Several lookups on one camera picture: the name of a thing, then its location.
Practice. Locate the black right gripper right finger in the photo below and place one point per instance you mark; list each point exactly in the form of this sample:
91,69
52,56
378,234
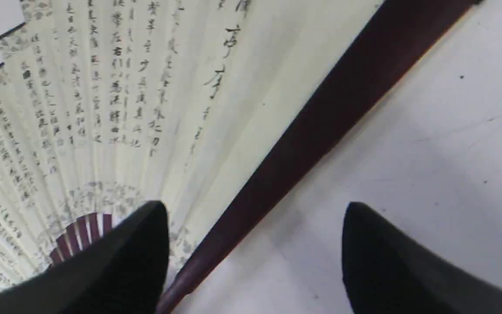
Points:
387,272

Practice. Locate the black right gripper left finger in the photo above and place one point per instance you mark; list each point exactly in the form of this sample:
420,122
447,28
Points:
122,273

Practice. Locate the folding paper fan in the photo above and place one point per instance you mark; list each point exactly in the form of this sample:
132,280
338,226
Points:
216,108

